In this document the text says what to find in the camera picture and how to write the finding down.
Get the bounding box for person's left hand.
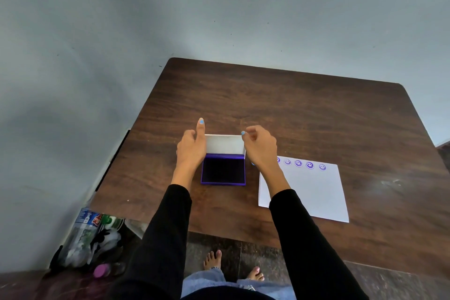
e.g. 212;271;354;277
175;117;207;176

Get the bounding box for person's right hand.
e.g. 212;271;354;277
240;125;279;174

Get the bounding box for purple ink stamp pad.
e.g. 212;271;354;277
201;134;247;187

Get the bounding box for white paper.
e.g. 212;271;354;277
258;155;350;224

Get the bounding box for person's left forearm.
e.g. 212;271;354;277
112;168;198;300

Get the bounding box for person's right forearm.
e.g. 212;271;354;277
261;165;370;300

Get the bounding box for person's left foot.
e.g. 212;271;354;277
203;249;223;271

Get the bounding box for person's foot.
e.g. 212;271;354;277
246;266;265;282
203;249;223;271

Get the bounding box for person's right foot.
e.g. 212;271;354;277
246;266;265;282

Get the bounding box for person's blue jeans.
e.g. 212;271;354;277
181;268;298;300

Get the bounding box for clear plastic food container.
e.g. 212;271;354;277
125;218;149;240

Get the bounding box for white bottle green cap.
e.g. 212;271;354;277
100;214;126;231

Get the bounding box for crumpled white plastic bag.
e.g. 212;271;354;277
90;229;123;263

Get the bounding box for clear plastic bottle blue label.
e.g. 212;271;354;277
60;207;103;269

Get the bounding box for bottle with pink cap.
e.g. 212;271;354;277
93;263;112;279

